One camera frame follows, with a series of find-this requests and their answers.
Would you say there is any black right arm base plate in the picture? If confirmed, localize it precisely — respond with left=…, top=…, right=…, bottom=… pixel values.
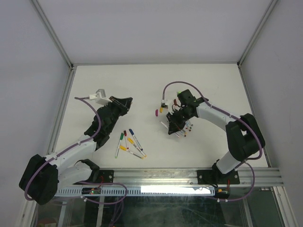
left=196, top=169, right=240, bottom=186

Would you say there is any green cap marker pen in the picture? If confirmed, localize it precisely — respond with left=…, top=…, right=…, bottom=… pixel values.
left=115, top=133, right=124, bottom=158

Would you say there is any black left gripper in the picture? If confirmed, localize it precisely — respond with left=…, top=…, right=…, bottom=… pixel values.
left=104, top=96, right=132, bottom=133

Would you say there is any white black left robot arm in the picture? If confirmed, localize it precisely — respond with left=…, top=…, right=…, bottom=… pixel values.
left=19, top=96, right=133, bottom=205

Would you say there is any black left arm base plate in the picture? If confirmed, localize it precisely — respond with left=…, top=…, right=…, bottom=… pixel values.
left=72, top=169, right=115, bottom=185

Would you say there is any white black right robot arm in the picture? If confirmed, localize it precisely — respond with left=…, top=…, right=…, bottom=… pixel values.
left=161, top=89, right=265, bottom=183

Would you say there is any aluminium frame rail front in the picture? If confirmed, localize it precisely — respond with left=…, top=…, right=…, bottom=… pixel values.
left=29, top=167, right=284, bottom=189

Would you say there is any grey slotted cable duct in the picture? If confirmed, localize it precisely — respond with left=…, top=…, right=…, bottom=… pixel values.
left=55, top=185, right=215, bottom=197

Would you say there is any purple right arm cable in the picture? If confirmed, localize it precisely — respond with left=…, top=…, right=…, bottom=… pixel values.
left=161, top=81, right=265, bottom=203

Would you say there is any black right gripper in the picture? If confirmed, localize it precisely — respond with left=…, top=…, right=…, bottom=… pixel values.
left=166, top=108, right=193, bottom=134

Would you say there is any blue cap marker pen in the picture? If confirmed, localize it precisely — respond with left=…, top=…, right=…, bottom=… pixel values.
left=129, top=129, right=143, bottom=151

